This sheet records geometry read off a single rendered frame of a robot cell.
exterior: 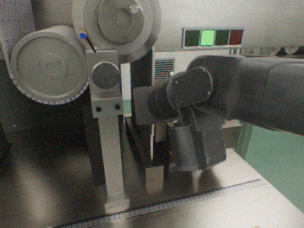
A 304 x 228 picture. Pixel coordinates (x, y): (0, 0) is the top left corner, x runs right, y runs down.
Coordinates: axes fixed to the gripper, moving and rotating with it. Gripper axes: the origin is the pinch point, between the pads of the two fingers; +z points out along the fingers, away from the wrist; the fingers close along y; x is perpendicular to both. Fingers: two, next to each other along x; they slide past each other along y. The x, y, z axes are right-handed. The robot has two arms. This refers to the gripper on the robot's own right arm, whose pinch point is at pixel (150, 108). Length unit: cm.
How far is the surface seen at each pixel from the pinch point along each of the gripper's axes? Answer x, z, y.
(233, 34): 26, 20, 41
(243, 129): -13, 62, 71
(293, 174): -63, 105, 148
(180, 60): 91, 251, 126
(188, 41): 23.9, 21.0, 22.5
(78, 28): 13.3, -10.3, -12.9
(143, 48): 10.2, -8.6, -2.0
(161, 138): -6.9, 2.5, 2.3
